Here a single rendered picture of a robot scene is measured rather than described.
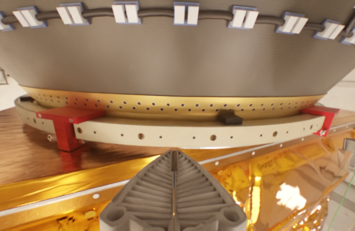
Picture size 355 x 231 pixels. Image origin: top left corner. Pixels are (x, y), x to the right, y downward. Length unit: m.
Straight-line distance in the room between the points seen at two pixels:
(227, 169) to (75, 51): 0.48
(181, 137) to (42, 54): 0.32
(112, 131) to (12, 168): 0.19
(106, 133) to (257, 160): 0.49
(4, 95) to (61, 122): 6.31
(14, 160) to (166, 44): 0.38
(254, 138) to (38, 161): 0.46
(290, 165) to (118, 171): 0.60
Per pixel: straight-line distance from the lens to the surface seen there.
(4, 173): 0.41
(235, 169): 0.50
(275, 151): 0.65
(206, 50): 0.25
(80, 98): 0.40
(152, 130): 0.29
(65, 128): 0.39
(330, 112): 0.59
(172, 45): 0.24
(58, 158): 0.39
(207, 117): 0.34
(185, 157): 0.16
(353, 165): 8.41
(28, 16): 0.33
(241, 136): 0.33
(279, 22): 0.28
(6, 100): 6.69
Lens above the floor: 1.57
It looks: 16 degrees up
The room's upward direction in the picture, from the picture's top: 178 degrees counter-clockwise
